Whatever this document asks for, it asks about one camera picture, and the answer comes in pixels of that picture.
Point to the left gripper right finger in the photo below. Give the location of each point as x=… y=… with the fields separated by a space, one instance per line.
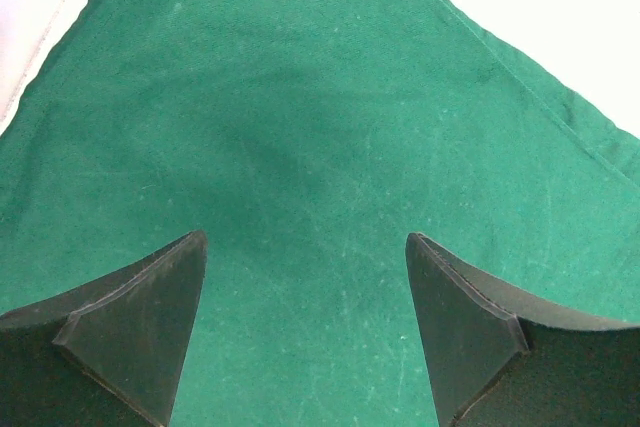
x=498 y=355

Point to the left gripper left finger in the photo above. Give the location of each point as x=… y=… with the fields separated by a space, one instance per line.
x=109 y=352

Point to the dark green surgical cloth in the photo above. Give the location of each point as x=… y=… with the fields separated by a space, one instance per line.
x=308 y=139

